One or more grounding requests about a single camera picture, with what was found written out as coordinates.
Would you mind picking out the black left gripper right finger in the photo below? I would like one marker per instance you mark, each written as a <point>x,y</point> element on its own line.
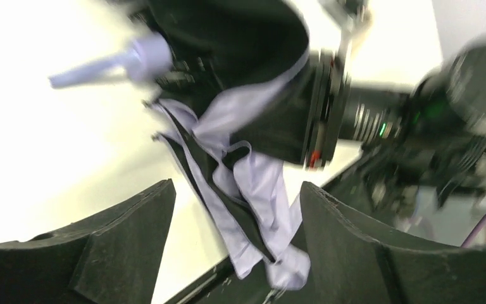
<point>357,259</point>

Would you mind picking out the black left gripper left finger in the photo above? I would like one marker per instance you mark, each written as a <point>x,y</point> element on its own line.
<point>112,256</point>

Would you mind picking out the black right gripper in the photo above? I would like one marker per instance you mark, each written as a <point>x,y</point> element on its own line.
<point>301,124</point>

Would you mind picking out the purple folding umbrella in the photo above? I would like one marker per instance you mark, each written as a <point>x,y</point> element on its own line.
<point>218,64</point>

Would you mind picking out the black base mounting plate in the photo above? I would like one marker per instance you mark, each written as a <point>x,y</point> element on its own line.
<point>261,256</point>

